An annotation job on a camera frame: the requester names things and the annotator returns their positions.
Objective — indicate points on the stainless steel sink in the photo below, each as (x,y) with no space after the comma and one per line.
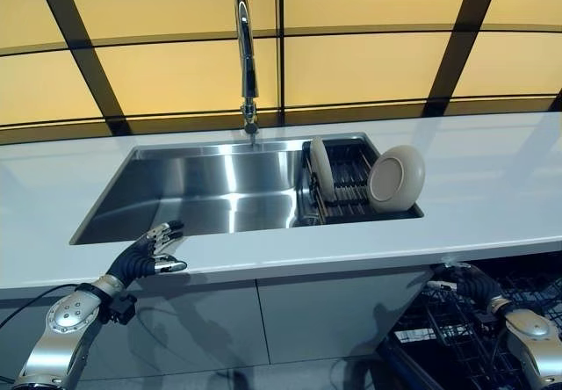
(211,197)

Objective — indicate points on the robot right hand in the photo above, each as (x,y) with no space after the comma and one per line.
(476,282)

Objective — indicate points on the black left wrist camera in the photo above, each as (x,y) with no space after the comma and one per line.
(123,308)

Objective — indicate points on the chrome gooseneck faucet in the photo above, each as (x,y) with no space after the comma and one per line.
(247,56)

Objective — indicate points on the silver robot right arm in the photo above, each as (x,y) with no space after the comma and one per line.
(531,333)

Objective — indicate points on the beige ceramic plate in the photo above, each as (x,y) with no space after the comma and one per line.
(395,179)
(322,166)

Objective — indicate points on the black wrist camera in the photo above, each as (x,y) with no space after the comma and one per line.
(123,308)
(486,319)

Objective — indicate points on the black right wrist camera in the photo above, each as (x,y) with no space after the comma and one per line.
(486,319)

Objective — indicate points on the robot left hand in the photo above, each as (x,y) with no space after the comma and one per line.
(136,260)

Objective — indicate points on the black dish drying rack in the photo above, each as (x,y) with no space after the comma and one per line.
(347,179)

